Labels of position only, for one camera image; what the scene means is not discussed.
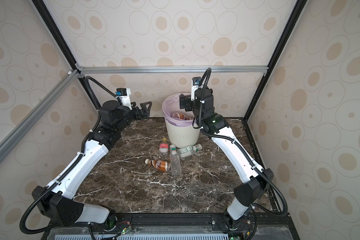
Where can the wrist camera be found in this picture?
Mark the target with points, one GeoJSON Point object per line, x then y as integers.
{"type": "Point", "coordinates": [195, 86]}
{"type": "Point", "coordinates": [123, 96]}

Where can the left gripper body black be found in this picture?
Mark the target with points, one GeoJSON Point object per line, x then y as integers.
{"type": "Point", "coordinates": [129, 116]}

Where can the black frame post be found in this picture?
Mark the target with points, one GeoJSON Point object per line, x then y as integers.
{"type": "Point", "coordinates": [54, 30]}
{"type": "Point", "coordinates": [290, 25]}

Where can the black frame post left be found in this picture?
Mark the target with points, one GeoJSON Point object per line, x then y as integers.
{"type": "Point", "coordinates": [54, 30]}

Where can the small bottle pink cap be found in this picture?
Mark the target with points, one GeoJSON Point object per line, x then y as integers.
{"type": "Point", "coordinates": [164, 150]}

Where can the black frame post right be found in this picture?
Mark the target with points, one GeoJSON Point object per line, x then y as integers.
{"type": "Point", "coordinates": [290, 25]}

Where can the aluminium rail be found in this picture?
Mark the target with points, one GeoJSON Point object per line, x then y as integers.
{"type": "Point", "coordinates": [15, 136]}
{"type": "Point", "coordinates": [170, 70]}

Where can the pink bin liner bag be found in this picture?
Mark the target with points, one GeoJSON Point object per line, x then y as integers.
{"type": "Point", "coordinates": [172, 104]}

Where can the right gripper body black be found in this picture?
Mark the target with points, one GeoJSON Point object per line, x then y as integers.
{"type": "Point", "coordinates": [196, 113]}

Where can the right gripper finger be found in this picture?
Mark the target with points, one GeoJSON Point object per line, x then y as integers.
{"type": "Point", "coordinates": [187, 106]}
{"type": "Point", "coordinates": [185, 99]}

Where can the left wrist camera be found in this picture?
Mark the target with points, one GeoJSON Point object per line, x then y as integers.
{"type": "Point", "coordinates": [123, 96]}

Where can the white plastic waste bin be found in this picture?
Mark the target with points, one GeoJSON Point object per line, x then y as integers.
{"type": "Point", "coordinates": [181, 132]}

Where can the clear bottle white cap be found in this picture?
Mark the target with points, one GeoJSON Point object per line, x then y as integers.
{"type": "Point", "coordinates": [176, 168]}

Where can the brown tea bottle orange label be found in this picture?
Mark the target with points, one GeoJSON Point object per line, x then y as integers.
{"type": "Point", "coordinates": [159, 164]}

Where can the left aluminium rail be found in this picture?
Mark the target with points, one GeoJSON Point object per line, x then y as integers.
{"type": "Point", "coordinates": [15, 136]}

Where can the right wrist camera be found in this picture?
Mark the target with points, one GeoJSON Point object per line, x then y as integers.
{"type": "Point", "coordinates": [195, 86]}

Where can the white bottle red label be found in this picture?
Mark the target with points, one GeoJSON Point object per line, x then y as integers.
{"type": "Point", "coordinates": [180, 116]}

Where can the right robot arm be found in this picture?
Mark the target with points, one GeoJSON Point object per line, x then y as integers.
{"type": "Point", "coordinates": [255, 179]}

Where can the back aluminium rail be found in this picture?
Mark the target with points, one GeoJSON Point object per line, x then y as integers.
{"type": "Point", "coordinates": [170, 70]}

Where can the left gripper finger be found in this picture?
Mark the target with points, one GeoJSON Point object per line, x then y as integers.
{"type": "Point", "coordinates": [146, 108]}
{"type": "Point", "coordinates": [139, 113]}

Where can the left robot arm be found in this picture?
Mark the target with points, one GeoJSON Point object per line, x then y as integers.
{"type": "Point", "coordinates": [56, 200]}

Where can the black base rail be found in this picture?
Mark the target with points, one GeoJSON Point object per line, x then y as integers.
{"type": "Point", "coordinates": [195, 226]}

